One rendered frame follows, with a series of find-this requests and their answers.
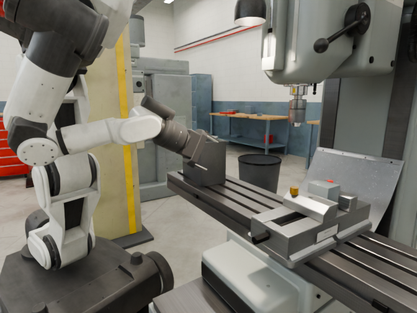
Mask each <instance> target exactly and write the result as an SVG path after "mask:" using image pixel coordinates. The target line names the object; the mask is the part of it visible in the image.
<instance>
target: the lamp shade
mask: <svg viewBox="0 0 417 313"><path fill-rule="evenodd" d="M266 10H267V7H266V2H265V0H237V2H236V5H235V10H234V23H235V24H236V25H240V26H255V25H261V24H263V23H265V22H266Z"/></svg>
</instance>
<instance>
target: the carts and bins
mask: <svg viewBox="0 0 417 313"><path fill-rule="evenodd" d="M281 162H282V159H281V158H279V157H277V156H272V155H263V154H248V155H241V156H239V157H238V168H239V180H242V181H244V182H247V183H249V184H252V185H254V186H257V187H259V188H262V189H265V190H267V191H270V192H272V193H275V194H277V187H278V181H279V173H280V164H281Z"/></svg>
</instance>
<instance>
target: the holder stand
mask: <svg viewBox="0 0 417 313"><path fill-rule="evenodd" d="M212 136H213V135H212ZM213 137H215V138H216V139H218V137H217V136H213ZM218 140H219V142H214V141H213V140H210V139H209V138H207V140H206V142H205V145H204V147H203V149H202V152H201V154H200V157H199V159H198V161H197V163H196V164H197V165H199V166H202V167H204V168H206V169H207V171H204V170H201V169H199V168H196V167H194V168H191V167H189V166H188V165H186V163H184V162H183V157H182V168H183V174H184V175H186V176H187V177H188V178H190V179H191V180H193V182H195V183H196V184H198V185H199V186H200V187H204V186H211V185H215V184H222V183H226V141H224V140H220V139H218Z"/></svg>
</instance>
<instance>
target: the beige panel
mask: <svg viewBox="0 0 417 313"><path fill-rule="evenodd" d="M86 68H87V73H86V74H85V75H84V79H85V81H86V85H87V90H88V93H87V94H88V98H89V103H90V107H91V110H90V113H89V117H88V120H87V123H90V122H95V121H98V120H103V119H108V118H111V117H113V118H115V119H128V115H129V112H130V111H131V109H133V108H134V101H133V82H132V63H131V53H130V34H129V24H127V25H126V26H125V28H124V30H123V32H122V33H121V35H120V37H119V39H118V41H117V43H116V44H115V46H114V48H111V49H107V48H105V49H104V51H103V52H102V54H101V56H100V57H99V58H96V59H95V60H94V62H93V64H92V65H89V66H87V67H86ZM87 152H88V153H92V154H93V155H94V156H95V157H96V159H97V161H98V162H99V166H100V174H101V196H100V198H99V201H98V203H97V206H96V208H95V210H94V213H93V215H92V228H93V232H94V235H95V236H98V237H104V238H107V239H109V240H111V241H112V242H114V243H115V244H117V245H118V246H120V247H121V248H123V249H124V250H125V249H128V248H131V247H134V246H137V245H141V244H143V243H146V242H150V241H152V240H154V237H153V236H152V234H150V233H149V231H148V230H147V229H146V228H145V226H144V225H143V224H142V223H141V207H140V188H139V177H138V158H137V143H132V144H130V145H122V144H118V145H117V144H114V143H108V144H105V145H101V146H98V147H94V148H92V149H89V150H88V151H87Z"/></svg>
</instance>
